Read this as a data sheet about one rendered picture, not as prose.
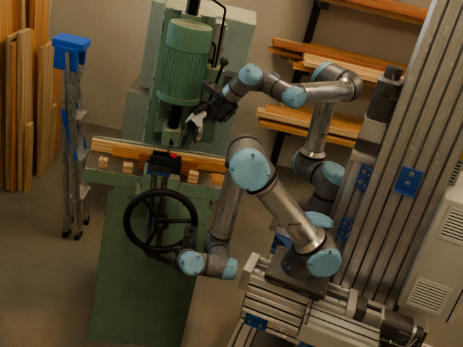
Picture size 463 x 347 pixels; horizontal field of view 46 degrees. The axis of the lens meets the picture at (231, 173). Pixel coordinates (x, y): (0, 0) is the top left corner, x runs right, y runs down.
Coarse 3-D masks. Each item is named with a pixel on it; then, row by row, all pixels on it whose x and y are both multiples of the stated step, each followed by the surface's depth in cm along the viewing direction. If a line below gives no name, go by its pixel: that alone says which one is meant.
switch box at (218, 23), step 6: (216, 24) 238; (216, 30) 239; (216, 36) 240; (222, 36) 240; (216, 42) 241; (222, 42) 241; (210, 48) 242; (216, 48) 242; (222, 48) 243; (210, 54) 243
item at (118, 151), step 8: (112, 152) 230; (120, 152) 230; (128, 152) 231; (136, 152) 231; (144, 152) 231; (200, 160) 236; (208, 160) 238; (200, 168) 237; (208, 168) 238; (216, 168) 238; (224, 168) 238
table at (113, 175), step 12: (96, 156) 227; (108, 156) 229; (96, 168) 217; (108, 168) 220; (120, 168) 222; (84, 180) 218; (96, 180) 218; (108, 180) 219; (120, 180) 219; (132, 180) 220; (180, 180) 224; (204, 180) 229; (180, 192) 221; (192, 192) 225; (204, 192) 225; (216, 192) 226; (168, 204) 215
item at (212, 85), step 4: (208, 80) 208; (204, 84) 206; (208, 84) 205; (212, 84) 207; (204, 88) 206; (208, 88) 205; (212, 88) 203; (216, 88) 204; (220, 88) 206; (212, 92) 203; (216, 92) 202; (216, 96) 202
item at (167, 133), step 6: (180, 126) 231; (162, 132) 238; (168, 132) 224; (174, 132) 224; (180, 132) 225; (162, 138) 229; (168, 138) 225; (174, 138) 226; (162, 144) 226; (168, 144) 226; (174, 144) 227
